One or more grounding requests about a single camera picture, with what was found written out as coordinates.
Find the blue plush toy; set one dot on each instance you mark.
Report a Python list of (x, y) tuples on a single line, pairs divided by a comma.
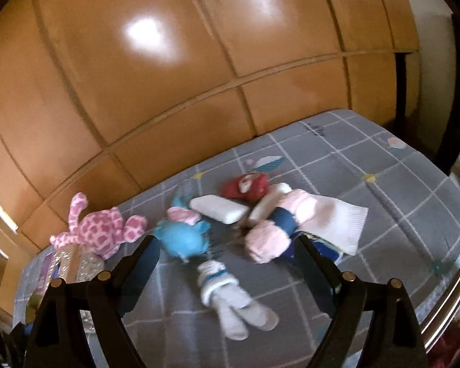
[(184, 241)]

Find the metal rail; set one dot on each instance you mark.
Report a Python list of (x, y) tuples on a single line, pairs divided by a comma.
[(452, 295)]

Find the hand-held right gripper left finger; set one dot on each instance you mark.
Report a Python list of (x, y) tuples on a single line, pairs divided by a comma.
[(145, 266)]

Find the grey checked bed sheet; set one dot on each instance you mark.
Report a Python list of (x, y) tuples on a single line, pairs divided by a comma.
[(368, 184)]

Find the red plush toy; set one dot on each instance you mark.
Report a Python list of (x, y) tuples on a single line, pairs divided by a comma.
[(234, 189)]

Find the pink spotted plush toy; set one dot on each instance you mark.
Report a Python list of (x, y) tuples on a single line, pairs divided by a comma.
[(99, 230)]

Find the white soft tissue pack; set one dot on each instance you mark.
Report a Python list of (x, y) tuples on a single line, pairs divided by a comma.
[(218, 207)]

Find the pink fuzzy sock bundle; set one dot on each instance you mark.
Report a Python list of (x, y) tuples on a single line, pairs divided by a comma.
[(268, 243)]

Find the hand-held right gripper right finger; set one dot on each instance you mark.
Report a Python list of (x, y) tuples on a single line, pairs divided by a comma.
[(314, 272)]

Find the wooden wardrobe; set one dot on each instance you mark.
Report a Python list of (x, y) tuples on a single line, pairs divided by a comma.
[(138, 84)]

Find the clear plastic container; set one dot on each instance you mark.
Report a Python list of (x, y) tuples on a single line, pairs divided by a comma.
[(90, 266)]

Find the white textured cloth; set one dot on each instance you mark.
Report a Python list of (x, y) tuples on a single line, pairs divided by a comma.
[(337, 222)]

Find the white striped socks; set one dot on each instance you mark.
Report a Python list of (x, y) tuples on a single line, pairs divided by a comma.
[(222, 291)]

